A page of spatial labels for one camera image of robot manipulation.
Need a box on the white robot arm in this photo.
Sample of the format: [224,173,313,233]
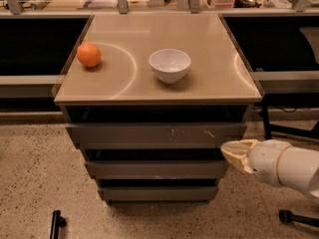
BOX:
[220,139,319,204]

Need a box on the black caster leg left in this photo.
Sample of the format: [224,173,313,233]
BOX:
[49,210,67,239]

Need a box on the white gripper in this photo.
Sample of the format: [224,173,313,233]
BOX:
[221,139,291,187]

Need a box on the grey middle drawer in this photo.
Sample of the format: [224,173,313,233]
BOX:
[85,160,227,179]

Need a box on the black table leg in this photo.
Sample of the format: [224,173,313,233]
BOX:
[260,101,272,139]

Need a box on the white ceramic bowl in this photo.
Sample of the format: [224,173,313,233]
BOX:
[149,49,191,84]

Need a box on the grey top drawer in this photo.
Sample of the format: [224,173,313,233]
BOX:
[66,122,247,149]

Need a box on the grey drawer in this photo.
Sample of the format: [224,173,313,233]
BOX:
[66,122,247,149]
[85,160,227,179]
[98,186,217,202]

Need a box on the grey drawer cabinet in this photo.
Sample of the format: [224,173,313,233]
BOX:
[55,13,263,204]

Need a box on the orange fruit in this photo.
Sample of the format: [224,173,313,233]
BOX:
[77,43,102,68]

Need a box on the black caster leg right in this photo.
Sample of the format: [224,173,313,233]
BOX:
[278,209,319,227]

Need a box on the grey bottom drawer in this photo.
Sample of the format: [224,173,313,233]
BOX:
[98,186,217,202]

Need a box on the black caster leg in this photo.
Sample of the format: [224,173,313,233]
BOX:
[278,209,319,227]
[49,210,67,239]

